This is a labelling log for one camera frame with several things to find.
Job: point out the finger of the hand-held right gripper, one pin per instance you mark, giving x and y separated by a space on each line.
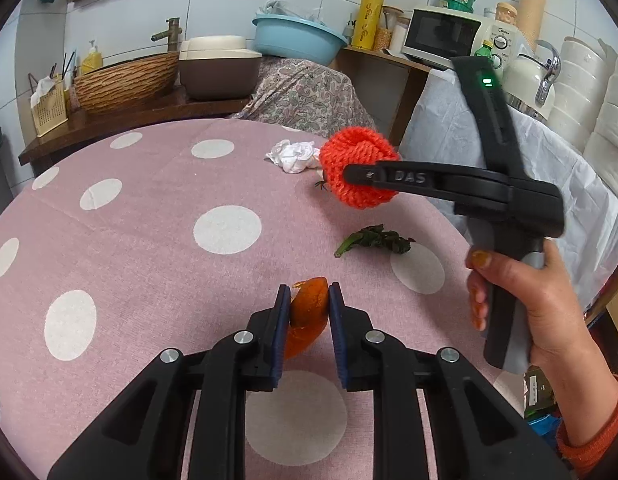
389 177

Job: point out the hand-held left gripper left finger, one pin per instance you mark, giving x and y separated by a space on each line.
281 330

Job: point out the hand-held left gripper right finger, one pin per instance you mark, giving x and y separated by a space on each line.
339 340

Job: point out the orange peel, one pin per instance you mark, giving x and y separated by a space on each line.
309 305

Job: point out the red foam fruit net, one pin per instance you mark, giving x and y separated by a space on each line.
359 150

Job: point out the white tissue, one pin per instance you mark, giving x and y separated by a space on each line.
294 156

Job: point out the person's right hand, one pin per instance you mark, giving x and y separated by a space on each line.
559 320

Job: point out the green vegetable leaf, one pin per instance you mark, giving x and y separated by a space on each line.
379 240

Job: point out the small vegetable stem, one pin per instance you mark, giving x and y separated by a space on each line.
321 182

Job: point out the white plastic cover sheet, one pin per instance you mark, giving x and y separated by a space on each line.
579 170

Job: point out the wooden side table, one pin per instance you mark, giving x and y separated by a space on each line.
384 90

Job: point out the floral paisley cloth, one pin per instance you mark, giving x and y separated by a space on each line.
304 95

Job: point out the white kettle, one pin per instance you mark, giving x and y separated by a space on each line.
521 72

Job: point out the glass jar of grains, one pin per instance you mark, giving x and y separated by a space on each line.
384 37

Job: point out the white jar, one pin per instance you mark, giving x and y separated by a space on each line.
399 37

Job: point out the stack of white bowls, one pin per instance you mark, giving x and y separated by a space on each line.
589 90

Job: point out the pink polka dot tablecloth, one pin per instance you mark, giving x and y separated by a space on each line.
154 260

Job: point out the white microwave oven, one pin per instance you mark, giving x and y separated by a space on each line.
434 35

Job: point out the small white bottle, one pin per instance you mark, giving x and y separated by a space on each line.
351 25

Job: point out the green plastic bottle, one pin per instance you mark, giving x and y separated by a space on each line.
481 50

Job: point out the yellow wrap roll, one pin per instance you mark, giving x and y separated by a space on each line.
369 17

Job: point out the blue plastic basin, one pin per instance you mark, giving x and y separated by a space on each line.
294 40

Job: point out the green snack packet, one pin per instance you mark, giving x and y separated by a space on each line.
539 395

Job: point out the jar with orange lid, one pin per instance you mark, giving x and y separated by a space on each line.
506 14

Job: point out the clear plastic bag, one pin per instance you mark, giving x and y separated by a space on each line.
284 10

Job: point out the brown bin cream lid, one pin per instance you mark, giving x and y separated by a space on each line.
219 75

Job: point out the beige paper cup stack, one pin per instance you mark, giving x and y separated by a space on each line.
531 0

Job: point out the blue plastic bag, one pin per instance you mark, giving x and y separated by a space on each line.
544 435

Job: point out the wooden counter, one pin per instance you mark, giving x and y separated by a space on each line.
139 115

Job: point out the bamboo style faucet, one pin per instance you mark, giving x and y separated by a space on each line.
173 35

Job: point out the wicker pattern basin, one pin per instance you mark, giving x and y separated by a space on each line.
124 82

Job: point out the chopstick holder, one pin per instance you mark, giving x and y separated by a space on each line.
71 92

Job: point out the woven straw basket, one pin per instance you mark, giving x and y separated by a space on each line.
49 112

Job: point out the yellow soap bottle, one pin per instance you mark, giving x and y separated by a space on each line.
91 62

